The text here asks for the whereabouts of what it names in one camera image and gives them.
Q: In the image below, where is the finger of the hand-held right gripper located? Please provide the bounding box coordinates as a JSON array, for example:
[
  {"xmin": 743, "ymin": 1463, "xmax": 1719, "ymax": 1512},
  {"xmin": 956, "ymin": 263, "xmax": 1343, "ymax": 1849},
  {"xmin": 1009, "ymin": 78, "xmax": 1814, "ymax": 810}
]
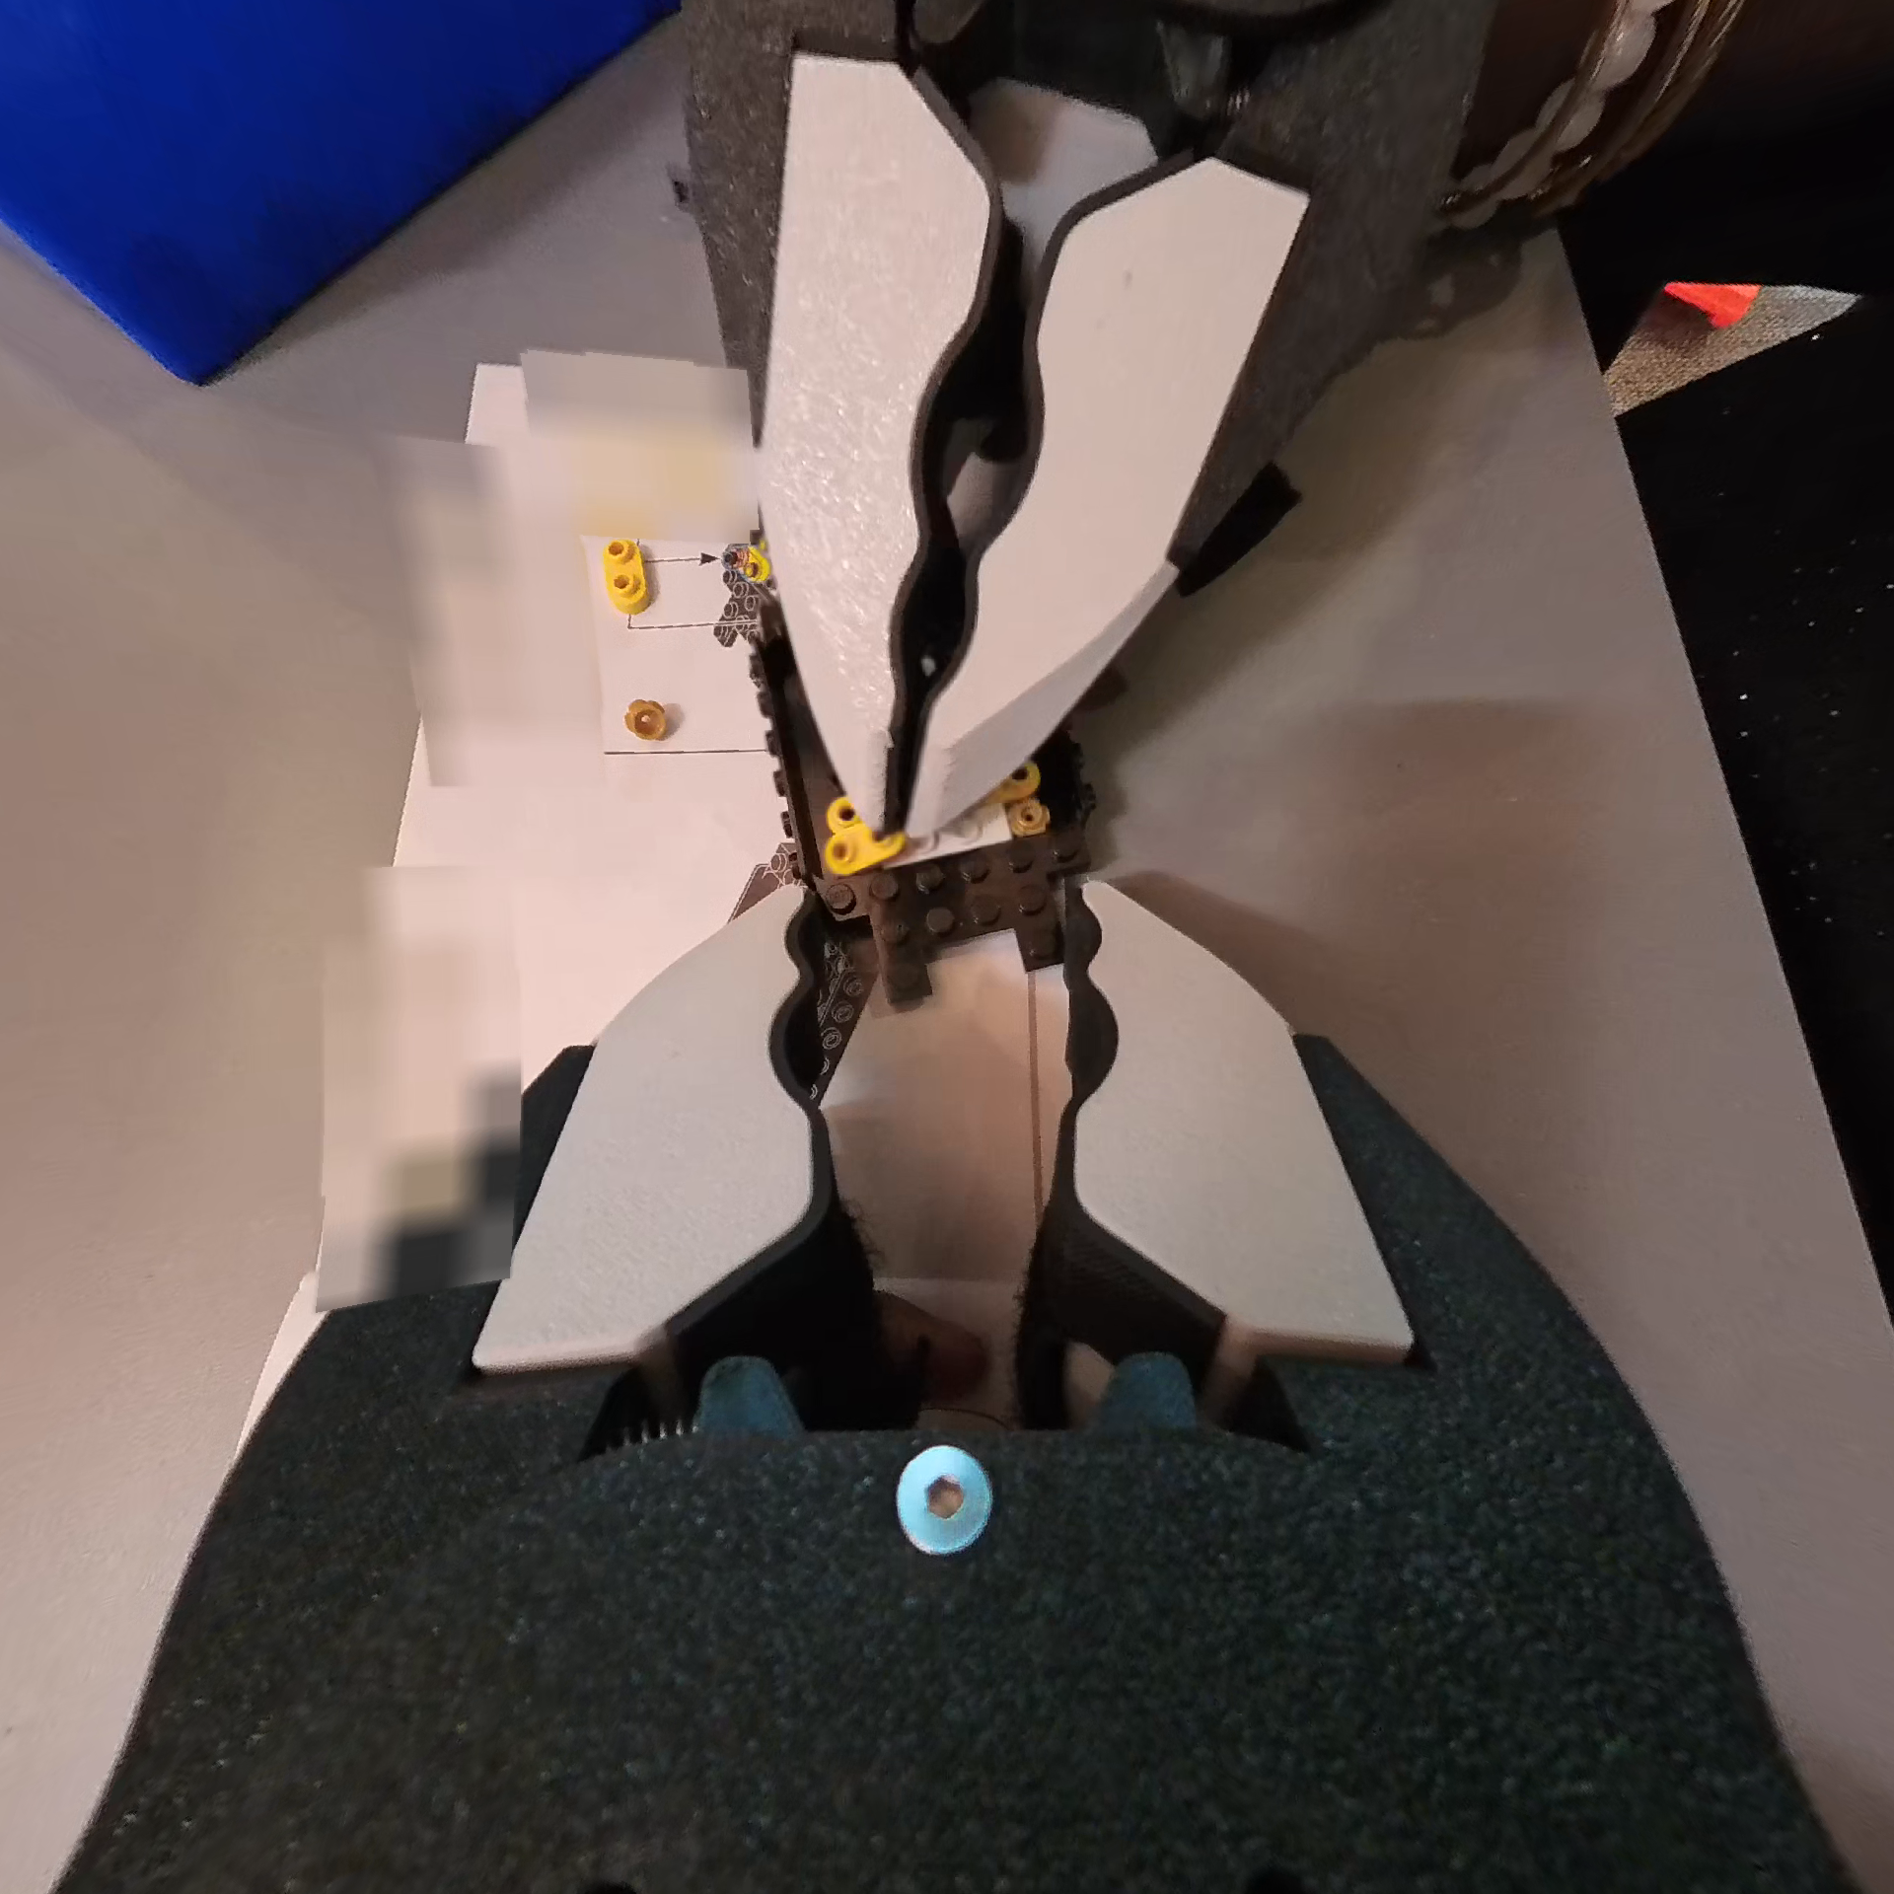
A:
[
  {"xmin": 753, "ymin": 50, "xmax": 1011, "ymax": 835},
  {"xmin": 899, "ymin": 155, "xmax": 1313, "ymax": 841}
]

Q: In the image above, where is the instruction sheet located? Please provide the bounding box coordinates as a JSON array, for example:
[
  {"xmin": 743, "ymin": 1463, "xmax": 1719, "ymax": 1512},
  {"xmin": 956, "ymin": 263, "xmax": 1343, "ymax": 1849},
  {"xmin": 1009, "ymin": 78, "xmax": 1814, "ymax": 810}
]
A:
[{"xmin": 242, "ymin": 348, "xmax": 1070, "ymax": 1431}]

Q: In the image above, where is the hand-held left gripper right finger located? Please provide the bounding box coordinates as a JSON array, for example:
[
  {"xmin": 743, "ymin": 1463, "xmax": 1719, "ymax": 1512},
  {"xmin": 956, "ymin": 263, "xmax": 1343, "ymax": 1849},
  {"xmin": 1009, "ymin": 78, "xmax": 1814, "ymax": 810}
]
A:
[{"xmin": 1039, "ymin": 881, "xmax": 1418, "ymax": 1368}]

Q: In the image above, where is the blue box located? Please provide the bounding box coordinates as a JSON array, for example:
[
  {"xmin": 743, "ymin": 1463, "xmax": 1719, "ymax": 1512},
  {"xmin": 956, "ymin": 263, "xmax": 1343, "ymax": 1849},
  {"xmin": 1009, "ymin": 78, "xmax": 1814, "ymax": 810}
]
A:
[{"xmin": 0, "ymin": 0, "xmax": 686, "ymax": 391}]

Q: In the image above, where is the black toy brick model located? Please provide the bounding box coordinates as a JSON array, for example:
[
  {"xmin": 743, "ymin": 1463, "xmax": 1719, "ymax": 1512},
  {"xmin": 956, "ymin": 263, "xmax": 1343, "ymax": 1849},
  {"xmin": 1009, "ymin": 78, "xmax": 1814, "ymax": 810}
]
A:
[{"xmin": 717, "ymin": 545, "xmax": 1106, "ymax": 1019}]

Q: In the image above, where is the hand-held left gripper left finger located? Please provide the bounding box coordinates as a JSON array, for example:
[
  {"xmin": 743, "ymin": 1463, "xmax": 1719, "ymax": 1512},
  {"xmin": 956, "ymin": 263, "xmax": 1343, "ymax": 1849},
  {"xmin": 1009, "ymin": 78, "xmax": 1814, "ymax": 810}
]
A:
[{"xmin": 471, "ymin": 902, "xmax": 840, "ymax": 1380}]

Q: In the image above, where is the grey felt mat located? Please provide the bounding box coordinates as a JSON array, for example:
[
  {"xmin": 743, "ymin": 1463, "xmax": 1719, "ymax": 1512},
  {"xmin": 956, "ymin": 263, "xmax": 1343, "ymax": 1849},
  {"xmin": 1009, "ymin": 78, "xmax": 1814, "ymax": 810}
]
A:
[{"xmin": 1603, "ymin": 287, "xmax": 1869, "ymax": 421}]

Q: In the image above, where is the white beaded bracelet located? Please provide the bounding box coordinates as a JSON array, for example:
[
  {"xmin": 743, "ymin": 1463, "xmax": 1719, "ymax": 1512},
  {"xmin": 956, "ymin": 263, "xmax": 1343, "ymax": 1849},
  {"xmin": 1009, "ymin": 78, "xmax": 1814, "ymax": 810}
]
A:
[{"xmin": 1441, "ymin": 0, "xmax": 1735, "ymax": 228}]

